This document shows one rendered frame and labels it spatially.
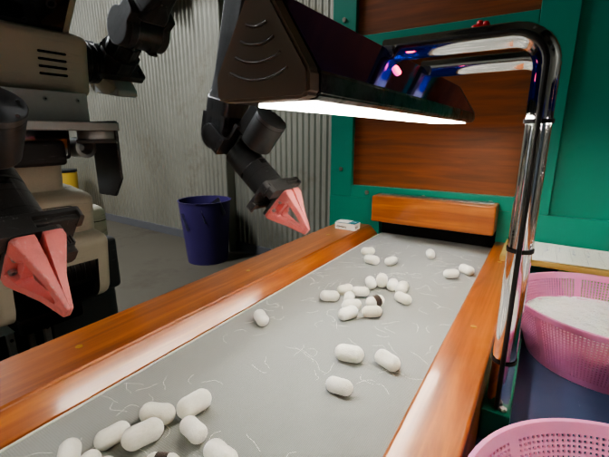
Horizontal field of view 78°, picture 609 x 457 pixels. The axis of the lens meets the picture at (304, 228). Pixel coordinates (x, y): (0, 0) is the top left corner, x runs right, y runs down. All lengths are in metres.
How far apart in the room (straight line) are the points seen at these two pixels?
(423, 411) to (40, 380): 0.39
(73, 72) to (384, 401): 0.85
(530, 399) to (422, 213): 0.51
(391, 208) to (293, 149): 1.97
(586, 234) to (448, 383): 0.64
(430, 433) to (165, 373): 0.30
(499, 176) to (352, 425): 0.74
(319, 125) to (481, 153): 1.88
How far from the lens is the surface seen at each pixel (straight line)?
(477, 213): 0.95
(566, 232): 1.01
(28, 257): 0.42
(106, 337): 0.56
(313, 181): 2.82
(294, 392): 0.45
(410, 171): 1.05
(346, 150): 1.11
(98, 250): 0.96
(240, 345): 0.54
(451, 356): 0.49
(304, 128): 2.84
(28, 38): 0.94
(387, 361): 0.48
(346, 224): 1.02
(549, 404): 0.63
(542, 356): 0.70
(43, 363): 0.54
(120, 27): 0.94
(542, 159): 0.43
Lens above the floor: 1.02
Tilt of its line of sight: 14 degrees down
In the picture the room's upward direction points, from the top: straight up
